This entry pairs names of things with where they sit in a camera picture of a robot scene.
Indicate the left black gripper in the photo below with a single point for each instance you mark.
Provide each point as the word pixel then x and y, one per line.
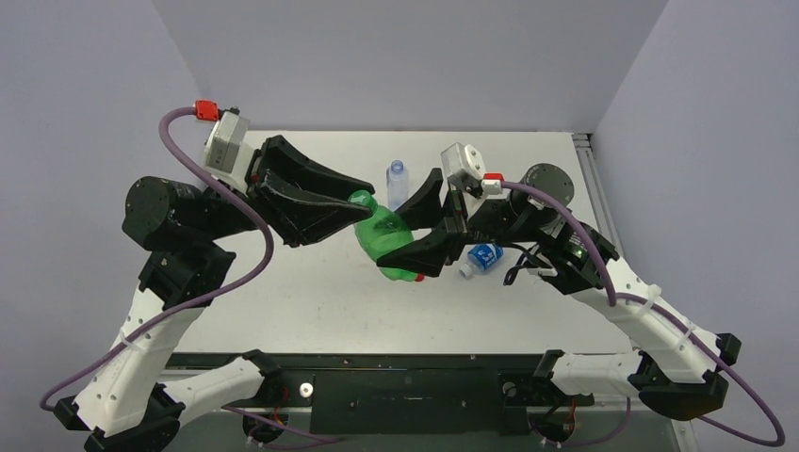
pixel 295 216

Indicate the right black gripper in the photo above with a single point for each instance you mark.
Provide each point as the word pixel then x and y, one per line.
pixel 453 221

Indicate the green plastic bottle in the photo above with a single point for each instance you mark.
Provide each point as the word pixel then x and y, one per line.
pixel 382 232

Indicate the clear bluish bottle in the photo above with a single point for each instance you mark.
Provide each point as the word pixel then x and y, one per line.
pixel 397 184

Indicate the green bottle cap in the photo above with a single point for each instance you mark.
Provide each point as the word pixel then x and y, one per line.
pixel 364 198

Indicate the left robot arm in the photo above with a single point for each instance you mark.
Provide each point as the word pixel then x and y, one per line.
pixel 126 407

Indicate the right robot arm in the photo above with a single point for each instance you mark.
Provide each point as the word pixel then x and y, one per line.
pixel 675 367

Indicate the blue label small bottle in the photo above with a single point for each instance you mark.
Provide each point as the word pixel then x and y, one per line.
pixel 480 259

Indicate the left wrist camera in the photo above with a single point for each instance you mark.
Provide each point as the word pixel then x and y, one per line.
pixel 227 155

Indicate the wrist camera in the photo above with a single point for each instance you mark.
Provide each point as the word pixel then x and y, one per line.
pixel 227 155
pixel 463 167

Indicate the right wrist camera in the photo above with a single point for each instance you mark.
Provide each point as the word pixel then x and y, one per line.
pixel 463 167

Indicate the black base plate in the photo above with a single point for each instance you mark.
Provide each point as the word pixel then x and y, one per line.
pixel 352 394

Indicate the aluminium frame rail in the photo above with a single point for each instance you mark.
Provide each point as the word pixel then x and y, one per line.
pixel 683 434

